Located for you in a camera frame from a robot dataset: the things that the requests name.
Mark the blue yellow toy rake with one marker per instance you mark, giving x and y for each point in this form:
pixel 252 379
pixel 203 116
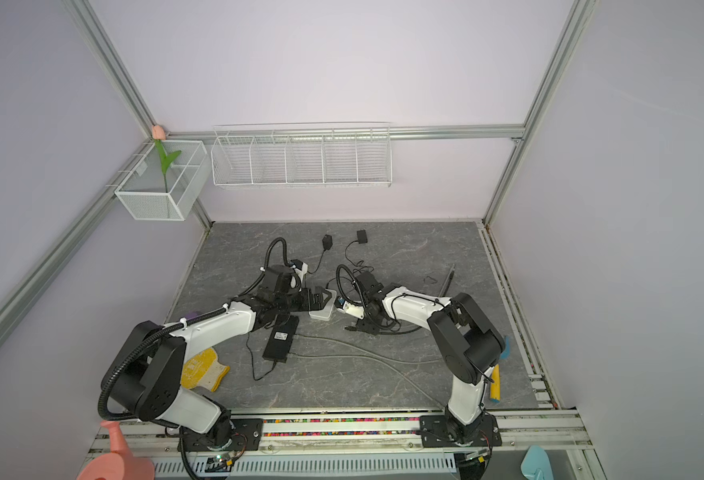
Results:
pixel 495 386

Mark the light blue toy scoop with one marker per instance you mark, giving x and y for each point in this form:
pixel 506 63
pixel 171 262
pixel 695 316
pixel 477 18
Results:
pixel 536 464

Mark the artificial tulip flower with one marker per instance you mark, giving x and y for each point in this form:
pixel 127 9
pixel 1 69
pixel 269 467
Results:
pixel 166 158

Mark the pink watering can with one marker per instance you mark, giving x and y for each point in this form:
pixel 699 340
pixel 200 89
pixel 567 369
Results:
pixel 120 462

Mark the white mesh box basket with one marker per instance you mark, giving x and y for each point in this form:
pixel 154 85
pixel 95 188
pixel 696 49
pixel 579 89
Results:
pixel 142 190

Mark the black network switch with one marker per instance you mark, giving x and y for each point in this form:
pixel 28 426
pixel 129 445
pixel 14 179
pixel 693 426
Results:
pixel 281 338

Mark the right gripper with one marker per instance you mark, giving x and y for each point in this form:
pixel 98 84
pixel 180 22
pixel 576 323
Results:
pixel 371 328

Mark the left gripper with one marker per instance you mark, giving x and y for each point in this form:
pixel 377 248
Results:
pixel 318 303

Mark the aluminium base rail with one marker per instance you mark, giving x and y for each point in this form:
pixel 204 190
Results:
pixel 355 443

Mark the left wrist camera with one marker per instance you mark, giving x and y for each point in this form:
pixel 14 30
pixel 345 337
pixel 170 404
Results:
pixel 300 267

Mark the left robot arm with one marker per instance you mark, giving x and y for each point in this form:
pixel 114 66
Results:
pixel 143 382

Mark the black power adapter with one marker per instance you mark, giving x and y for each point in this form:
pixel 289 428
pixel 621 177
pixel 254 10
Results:
pixel 357 266
pixel 327 244

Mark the white wire wall basket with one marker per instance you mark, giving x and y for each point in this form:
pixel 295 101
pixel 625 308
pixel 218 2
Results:
pixel 302 155

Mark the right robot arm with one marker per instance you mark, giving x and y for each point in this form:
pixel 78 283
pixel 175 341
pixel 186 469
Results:
pixel 469 344

